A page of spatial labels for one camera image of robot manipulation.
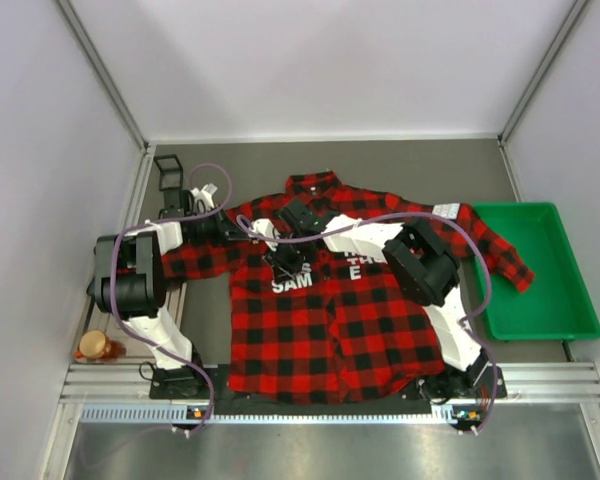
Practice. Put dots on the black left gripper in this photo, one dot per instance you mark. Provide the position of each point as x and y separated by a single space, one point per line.
232 235

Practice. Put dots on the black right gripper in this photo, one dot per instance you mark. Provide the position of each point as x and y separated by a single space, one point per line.
288 256

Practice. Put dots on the red black plaid shirt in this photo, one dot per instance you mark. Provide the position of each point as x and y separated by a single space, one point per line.
342 332

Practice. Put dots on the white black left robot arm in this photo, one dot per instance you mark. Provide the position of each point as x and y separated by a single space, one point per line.
130 281

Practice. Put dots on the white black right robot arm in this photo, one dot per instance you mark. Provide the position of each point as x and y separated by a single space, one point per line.
422 263

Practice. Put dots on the small black brooch box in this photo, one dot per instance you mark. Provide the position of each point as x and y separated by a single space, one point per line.
171 173

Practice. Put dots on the orange brown cup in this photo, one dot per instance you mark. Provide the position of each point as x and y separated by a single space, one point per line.
96 345

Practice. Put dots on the green plastic bin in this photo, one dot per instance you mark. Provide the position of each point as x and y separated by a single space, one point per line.
556 304

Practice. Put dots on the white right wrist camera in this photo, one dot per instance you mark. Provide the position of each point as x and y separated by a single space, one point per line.
264 229

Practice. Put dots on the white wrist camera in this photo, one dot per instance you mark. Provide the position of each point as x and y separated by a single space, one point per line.
203 199
264 229

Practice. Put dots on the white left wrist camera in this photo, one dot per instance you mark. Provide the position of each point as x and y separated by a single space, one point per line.
203 199

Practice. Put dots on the slotted grey cable duct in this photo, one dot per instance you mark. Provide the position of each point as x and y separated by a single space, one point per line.
189 416

